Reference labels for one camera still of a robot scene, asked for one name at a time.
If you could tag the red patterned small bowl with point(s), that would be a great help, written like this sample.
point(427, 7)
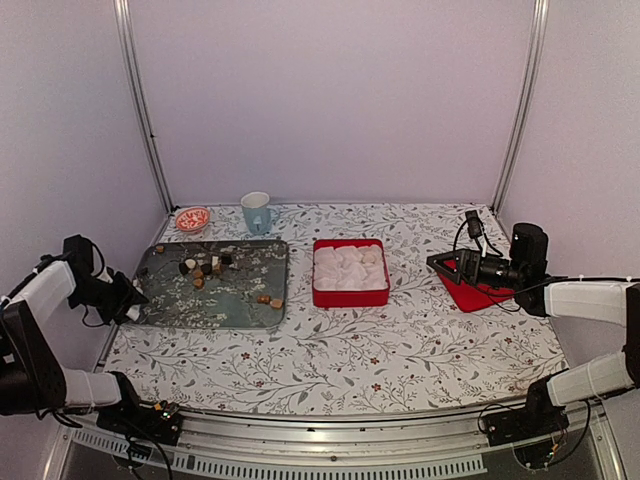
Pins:
point(193, 219)

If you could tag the green floral tray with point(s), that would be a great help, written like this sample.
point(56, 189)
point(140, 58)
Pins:
point(228, 300)

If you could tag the right aluminium frame post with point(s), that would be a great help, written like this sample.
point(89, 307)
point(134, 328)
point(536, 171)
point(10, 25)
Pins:
point(525, 99)

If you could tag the white plastic box insert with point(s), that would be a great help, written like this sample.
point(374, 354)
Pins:
point(349, 268)

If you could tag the red chocolate box base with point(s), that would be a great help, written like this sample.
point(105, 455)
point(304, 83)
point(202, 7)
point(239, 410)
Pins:
point(324, 299)

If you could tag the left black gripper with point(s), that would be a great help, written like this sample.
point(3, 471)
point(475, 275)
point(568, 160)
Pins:
point(128, 294)

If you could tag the light blue mug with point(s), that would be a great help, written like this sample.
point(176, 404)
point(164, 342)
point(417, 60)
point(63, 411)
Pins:
point(258, 213)

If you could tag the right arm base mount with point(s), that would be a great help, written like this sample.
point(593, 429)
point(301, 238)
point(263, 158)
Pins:
point(537, 417)

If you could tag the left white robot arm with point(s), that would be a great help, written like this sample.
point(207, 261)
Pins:
point(33, 381)

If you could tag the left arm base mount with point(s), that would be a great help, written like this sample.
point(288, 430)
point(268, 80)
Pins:
point(161, 422)

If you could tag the floral tablecloth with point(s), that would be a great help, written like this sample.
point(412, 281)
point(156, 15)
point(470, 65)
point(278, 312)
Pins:
point(418, 352)

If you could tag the front aluminium rail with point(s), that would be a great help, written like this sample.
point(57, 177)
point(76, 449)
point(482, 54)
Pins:
point(447, 444)

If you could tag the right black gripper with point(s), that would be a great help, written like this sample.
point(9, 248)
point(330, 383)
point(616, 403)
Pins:
point(467, 266)

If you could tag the aluminium frame post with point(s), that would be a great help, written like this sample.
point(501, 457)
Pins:
point(134, 77)
point(525, 99)

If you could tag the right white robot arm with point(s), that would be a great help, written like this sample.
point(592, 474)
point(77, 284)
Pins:
point(524, 274)

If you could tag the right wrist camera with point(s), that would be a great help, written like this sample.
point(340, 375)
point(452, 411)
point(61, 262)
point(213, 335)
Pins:
point(474, 224)

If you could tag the left aluminium frame post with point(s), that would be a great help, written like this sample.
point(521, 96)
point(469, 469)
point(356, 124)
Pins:
point(134, 77)

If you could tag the red box lid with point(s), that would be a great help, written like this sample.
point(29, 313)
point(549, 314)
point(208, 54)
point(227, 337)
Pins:
point(471, 299)

